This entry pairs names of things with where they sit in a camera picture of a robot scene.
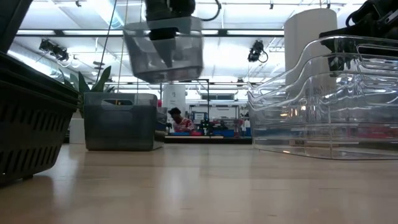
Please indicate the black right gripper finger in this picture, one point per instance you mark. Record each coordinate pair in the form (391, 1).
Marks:
(340, 40)

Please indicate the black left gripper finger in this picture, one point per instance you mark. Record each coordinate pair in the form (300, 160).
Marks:
(166, 51)

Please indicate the smoky grey plastic bin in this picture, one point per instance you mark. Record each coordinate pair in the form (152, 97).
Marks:
(93, 99)
(186, 62)
(124, 137)

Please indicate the clear plastic bin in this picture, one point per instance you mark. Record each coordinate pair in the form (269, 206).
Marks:
(311, 67)
(311, 140)
(314, 46)

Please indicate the black perforated plastic basket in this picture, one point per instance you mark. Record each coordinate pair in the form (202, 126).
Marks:
(31, 82)
(31, 140)
(31, 70)

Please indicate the white column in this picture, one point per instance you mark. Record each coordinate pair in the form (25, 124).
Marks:
(174, 96)

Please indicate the green artificial plant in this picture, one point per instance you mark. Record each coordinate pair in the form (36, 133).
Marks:
(102, 81)

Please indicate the small background monitor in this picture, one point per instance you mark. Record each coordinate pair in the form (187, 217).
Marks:
(199, 116)

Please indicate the person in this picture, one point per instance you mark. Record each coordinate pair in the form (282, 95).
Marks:
(183, 124)

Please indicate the blue storage box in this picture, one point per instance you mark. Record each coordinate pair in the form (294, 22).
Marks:
(224, 133)
(178, 134)

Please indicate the black ceiling spotlight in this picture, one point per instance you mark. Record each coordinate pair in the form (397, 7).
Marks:
(54, 49)
(256, 51)

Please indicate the white plant pot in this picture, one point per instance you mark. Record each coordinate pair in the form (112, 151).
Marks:
(76, 130)

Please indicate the black metal rack frame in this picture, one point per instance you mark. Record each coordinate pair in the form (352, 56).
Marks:
(207, 102)

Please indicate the black aluminium frame rail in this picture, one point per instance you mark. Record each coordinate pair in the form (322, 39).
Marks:
(217, 140)

